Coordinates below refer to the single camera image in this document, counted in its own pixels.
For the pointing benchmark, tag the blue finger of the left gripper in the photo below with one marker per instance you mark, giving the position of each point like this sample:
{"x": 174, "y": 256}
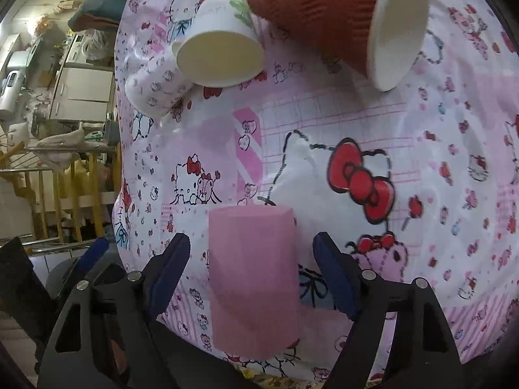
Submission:
{"x": 92, "y": 255}

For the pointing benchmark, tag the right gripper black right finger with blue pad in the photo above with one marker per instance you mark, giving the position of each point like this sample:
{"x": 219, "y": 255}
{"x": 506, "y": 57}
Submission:
{"x": 423, "y": 352}

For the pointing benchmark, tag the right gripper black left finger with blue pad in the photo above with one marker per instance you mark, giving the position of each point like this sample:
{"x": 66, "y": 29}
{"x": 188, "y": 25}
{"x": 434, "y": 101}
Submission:
{"x": 102, "y": 337}

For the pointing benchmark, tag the pink paper cup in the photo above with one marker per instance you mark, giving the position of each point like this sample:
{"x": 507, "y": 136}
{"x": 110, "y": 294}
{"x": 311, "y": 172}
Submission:
{"x": 253, "y": 278}

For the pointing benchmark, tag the white cup kitty print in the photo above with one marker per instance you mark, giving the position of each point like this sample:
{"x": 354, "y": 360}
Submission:
{"x": 157, "y": 86}

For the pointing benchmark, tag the white paper cup green leaf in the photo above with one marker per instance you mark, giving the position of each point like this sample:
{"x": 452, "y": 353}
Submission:
{"x": 221, "y": 48}

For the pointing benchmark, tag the red corrugated paper cup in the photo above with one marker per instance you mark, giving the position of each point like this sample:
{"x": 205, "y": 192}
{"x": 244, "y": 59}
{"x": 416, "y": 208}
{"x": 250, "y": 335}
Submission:
{"x": 377, "y": 38}

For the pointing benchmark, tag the yellow wooden rack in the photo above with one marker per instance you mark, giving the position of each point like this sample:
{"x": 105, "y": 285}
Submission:
{"x": 68, "y": 189}

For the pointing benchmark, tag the white kitchen cabinet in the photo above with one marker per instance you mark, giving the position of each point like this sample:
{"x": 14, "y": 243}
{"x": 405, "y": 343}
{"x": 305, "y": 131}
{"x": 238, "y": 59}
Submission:
{"x": 81, "y": 94}

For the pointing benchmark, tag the pink hello kitty bedsheet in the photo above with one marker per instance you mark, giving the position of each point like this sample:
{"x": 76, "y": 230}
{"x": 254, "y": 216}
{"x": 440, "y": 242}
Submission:
{"x": 421, "y": 181}

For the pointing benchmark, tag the white water heater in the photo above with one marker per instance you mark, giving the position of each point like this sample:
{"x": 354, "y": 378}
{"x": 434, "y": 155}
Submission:
{"x": 14, "y": 84}

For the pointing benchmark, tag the white washing machine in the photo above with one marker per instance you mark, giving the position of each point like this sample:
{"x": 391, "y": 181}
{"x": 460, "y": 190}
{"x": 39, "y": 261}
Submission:
{"x": 80, "y": 54}

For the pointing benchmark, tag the teal chair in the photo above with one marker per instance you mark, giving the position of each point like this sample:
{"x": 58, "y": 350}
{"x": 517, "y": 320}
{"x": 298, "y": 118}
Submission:
{"x": 102, "y": 15}

